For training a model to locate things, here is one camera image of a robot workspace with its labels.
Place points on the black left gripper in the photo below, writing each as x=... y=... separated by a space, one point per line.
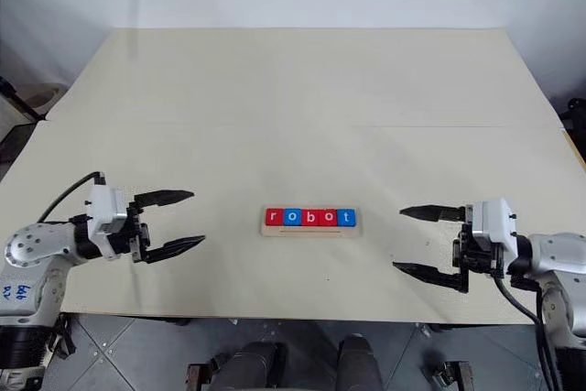
x=137 y=240

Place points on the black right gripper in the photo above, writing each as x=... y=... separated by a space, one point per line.
x=478 y=256

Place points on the blue letter t block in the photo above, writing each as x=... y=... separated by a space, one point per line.
x=346 y=216

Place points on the red letter o block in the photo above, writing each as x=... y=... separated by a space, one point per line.
x=327 y=216

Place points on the red letter b block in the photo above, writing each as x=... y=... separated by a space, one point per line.
x=309 y=216

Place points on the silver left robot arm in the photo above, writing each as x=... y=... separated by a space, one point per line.
x=36 y=244

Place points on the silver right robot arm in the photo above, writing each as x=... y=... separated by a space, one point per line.
x=556 y=249

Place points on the red letter r block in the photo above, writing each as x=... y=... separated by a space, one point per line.
x=274 y=216

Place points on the blue letter o block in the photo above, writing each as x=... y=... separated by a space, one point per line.
x=291 y=216

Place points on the wooden letter tray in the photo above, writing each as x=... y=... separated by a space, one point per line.
x=311 y=231

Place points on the dark rounded shape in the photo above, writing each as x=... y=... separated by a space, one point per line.
x=252 y=366
x=359 y=363

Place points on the beige round bin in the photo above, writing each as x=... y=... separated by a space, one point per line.
x=43 y=98

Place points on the black tripod stand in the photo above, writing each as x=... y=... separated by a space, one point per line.
x=20 y=105

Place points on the black wheeled equipment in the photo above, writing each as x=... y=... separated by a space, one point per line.
x=574 y=111

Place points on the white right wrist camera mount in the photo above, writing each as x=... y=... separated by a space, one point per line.
x=496 y=221

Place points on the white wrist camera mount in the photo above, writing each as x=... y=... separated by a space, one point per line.
x=496 y=221
x=100 y=208

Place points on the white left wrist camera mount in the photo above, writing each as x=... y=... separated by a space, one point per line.
x=100 y=208

